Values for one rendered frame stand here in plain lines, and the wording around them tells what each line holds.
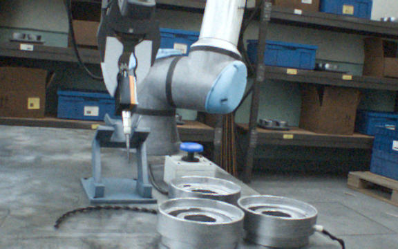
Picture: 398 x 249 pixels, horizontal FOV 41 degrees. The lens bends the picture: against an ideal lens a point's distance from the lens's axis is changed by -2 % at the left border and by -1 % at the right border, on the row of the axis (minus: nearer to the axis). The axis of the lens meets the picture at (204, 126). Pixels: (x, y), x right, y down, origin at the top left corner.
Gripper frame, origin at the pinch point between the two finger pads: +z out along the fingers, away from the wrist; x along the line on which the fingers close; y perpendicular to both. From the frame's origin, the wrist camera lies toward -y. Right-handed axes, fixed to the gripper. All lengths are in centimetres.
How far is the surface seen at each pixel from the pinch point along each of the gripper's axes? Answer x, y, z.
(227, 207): -10.1, -20.7, 12.5
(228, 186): -15.1, -8.8, 12.9
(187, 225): -2.7, -27.1, 12.5
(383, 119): -312, 325, 37
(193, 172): -12.7, 0.6, 13.0
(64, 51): -18, 322, 1
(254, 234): -12.8, -23.9, 14.9
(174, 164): -9.5, 1.6, 12.0
